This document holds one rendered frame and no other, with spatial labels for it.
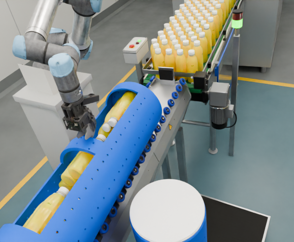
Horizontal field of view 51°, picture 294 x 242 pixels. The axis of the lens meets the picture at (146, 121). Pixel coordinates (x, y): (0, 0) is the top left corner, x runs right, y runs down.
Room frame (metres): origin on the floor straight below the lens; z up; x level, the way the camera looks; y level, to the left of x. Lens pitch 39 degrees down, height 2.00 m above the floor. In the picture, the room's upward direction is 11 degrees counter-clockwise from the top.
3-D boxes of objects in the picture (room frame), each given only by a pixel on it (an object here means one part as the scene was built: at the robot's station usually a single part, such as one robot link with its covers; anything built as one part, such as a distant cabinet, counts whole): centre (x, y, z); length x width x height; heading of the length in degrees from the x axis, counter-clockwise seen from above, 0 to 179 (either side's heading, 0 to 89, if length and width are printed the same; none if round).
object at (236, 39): (1.82, -0.67, 0.55); 0.04 x 0.04 x 1.10; 61
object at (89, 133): (0.90, 0.23, 1.27); 0.06 x 0.03 x 0.09; 151
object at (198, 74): (1.60, -0.37, 0.95); 0.10 x 0.07 x 0.10; 61
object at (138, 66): (1.98, -0.02, 0.50); 0.04 x 0.04 x 1.00; 61
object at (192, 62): (1.70, -0.35, 1.00); 0.07 x 0.07 x 0.19
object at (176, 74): (1.73, -0.21, 0.96); 0.40 x 0.01 x 0.03; 61
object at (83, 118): (0.91, 0.24, 1.37); 0.09 x 0.08 x 0.12; 151
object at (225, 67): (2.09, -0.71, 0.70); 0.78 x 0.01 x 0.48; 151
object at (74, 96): (0.91, 0.24, 1.45); 0.08 x 0.08 x 0.05
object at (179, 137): (1.57, -0.20, 0.31); 0.06 x 0.06 x 0.63; 61
